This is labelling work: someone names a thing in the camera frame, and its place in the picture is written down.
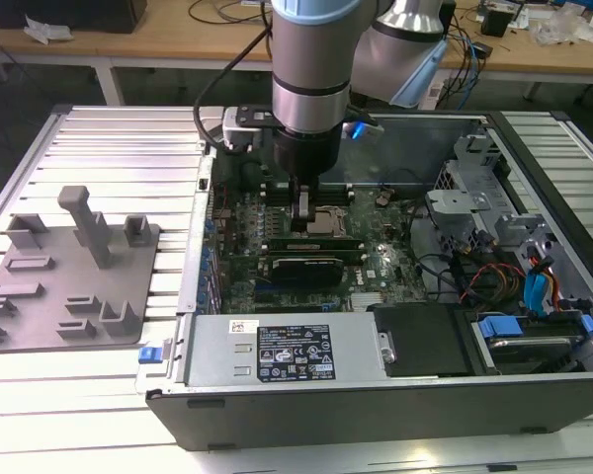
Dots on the silver metal drive cage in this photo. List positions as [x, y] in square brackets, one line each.
[454, 202]

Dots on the black equipment box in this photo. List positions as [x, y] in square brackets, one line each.
[69, 15]

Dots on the black RAM slot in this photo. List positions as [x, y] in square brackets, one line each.
[333, 197]
[333, 185]
[333, 191]
[333, 203]

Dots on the hard disk in blue carrier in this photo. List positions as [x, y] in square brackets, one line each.
[499, 328]

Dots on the small black box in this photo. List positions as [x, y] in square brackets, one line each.
[496, 22]

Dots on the grey parts rack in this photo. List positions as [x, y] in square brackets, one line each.
[79, 296]

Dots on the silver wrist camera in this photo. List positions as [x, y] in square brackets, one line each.
[242, 126]

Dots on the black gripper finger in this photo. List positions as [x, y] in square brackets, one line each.
[304, 207]

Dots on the green RAM stick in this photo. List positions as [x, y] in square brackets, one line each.
[326, 256]

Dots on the green motherboard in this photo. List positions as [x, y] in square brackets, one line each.
[390, 247]

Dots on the silver finned heatsink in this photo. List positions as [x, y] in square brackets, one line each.
[365, 301]

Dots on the black plastic shroud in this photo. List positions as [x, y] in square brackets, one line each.
[425, 340]

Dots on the wooden desk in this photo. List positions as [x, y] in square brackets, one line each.
[178, 49]

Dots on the blue case latch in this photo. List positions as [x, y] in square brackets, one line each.
[150, 355]

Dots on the black PC case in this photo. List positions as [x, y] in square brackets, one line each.
[326, 415]

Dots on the black graphics card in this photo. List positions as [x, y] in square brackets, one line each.
[306, 271]

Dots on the silver power supply unit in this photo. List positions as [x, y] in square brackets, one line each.
[217, 350]

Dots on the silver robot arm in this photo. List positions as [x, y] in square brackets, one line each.
[309, 49]

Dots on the silver CPU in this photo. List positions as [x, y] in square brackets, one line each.
[326, 222]

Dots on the clear plastic bags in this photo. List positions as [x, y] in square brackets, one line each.
[558, 29]

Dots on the white crumpled paper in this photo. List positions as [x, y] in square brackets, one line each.
[47, 32]

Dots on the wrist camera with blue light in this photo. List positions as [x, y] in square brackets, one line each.
[370, 132]

